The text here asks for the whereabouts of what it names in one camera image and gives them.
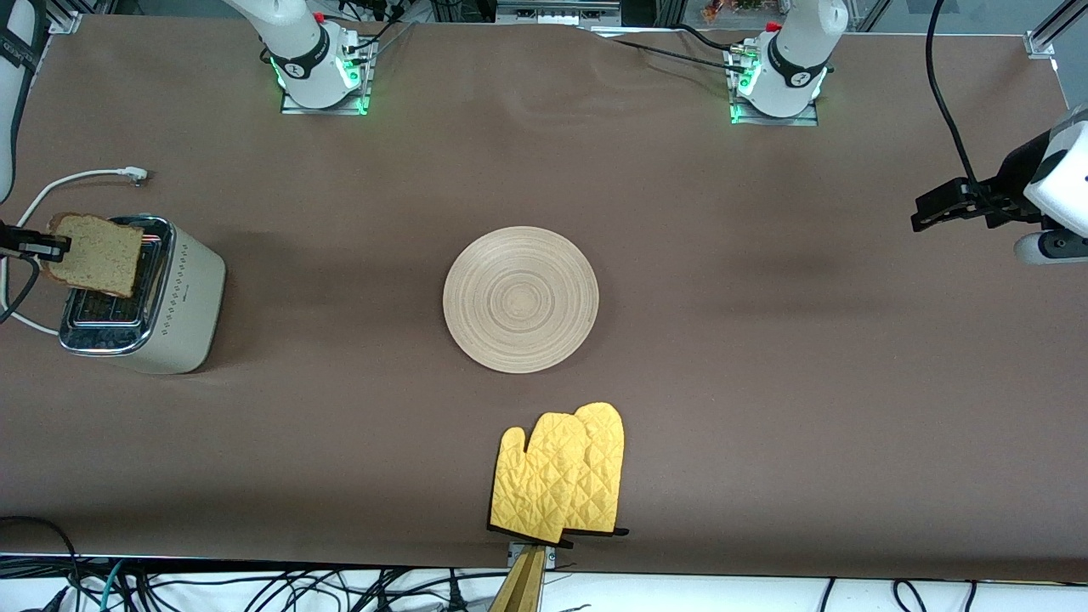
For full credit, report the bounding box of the brown bread slice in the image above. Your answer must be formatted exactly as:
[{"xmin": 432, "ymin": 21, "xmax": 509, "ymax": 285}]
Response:
[{"xmin": 39, "ymin": 212, "xmax": 145, "ymax": 299}]

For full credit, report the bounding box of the round wooden plate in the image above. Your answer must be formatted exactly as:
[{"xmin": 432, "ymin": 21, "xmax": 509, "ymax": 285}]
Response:
[{"xmin": 443, "ymin": 225, "xmax": 600, "ymax": 375}]

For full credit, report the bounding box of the cream and chrome toaster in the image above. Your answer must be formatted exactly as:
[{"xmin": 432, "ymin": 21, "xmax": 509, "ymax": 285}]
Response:
[{"xmin": 58, "ymin": 214, "xmax": 227, "ymax": 376}]

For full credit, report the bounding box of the brown table cover cloth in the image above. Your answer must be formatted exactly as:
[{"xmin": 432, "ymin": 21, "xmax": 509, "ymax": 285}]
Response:
[{"xmin": 0, "ymin": 13, "xmax": 1088, "ymax": 583}]

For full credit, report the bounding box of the yellow quilted oven mitt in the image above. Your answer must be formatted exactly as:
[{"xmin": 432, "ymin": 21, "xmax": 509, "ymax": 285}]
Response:
[
  {"xmin": 489, "ymin": 412, "xmax": 589, "ymax": 545},
  {"xmin": 561, "ymin": 402, "xmax": 630, "ymax": 538}
]

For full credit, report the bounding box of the grey metal box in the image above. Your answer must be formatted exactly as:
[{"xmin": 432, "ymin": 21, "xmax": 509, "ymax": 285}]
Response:
[{"xmin": 496, "ymin": 0, "xmax": 623, "ymax": 25}]

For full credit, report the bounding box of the wooden beam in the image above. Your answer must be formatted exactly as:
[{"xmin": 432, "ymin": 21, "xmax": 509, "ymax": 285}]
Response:
[{"xmin": 489, "ymin": 544, "xmax": 549, "ymax": 612}]

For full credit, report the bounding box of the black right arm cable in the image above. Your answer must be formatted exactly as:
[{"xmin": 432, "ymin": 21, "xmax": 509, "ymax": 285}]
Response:
[{"xmin": 0, "ymin": 0, "xmax": 45, "ymax": 324}]

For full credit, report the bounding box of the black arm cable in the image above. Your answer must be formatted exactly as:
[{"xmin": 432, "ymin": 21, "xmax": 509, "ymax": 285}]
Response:
[
  {"xmin": 0, "ymin": 0, "xmax": 45, "ymax": 324},
  {"xmin": 925, "ymin": 0, "xmax": 1046, "ymax": 224}
]

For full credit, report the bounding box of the white toaster power cord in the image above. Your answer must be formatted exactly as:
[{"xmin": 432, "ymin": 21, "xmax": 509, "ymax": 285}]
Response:
[{"xmin": 0, "ymin": 167, "xmax": 156, "ymax": 337}]

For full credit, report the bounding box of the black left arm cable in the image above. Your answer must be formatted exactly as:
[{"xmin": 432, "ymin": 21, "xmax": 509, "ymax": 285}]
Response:
[{"xmin": 925, "ymin": 0, "xmax": 1046, "ymax": 224}]

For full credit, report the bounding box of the aluminium frame profile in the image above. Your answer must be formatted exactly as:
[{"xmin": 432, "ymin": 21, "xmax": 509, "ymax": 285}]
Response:
[
  {"xmin": 47, "ymin": 0, "xmax": 86, "ymax": 35},
  {"xmin": 1024, "ymin": 0, "xmax": 1088, "ymax": 60}
]

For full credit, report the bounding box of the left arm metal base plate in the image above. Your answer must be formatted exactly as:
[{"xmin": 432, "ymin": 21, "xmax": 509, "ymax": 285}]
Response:
[{"xmin": 729, "ymin": 47, "xmax": 821, "ymax": 127}]

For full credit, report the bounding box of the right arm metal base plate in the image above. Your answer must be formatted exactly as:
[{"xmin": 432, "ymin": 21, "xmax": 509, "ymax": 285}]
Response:
[{"xmin": 280, "ymin": 38, "xmax": 375, "ymax": 116}]

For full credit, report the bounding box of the teal cable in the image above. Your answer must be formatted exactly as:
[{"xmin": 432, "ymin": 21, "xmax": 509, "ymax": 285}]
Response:
[{"xmin": 100, "ymin": 559, "xmax": 128, "ymax": 612}]

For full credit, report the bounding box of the small metal bracket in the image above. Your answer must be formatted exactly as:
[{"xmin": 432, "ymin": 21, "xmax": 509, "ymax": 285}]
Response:
[{"xmin": 507, "ymin": 541, "xmax": 558, "ymax": 570}]

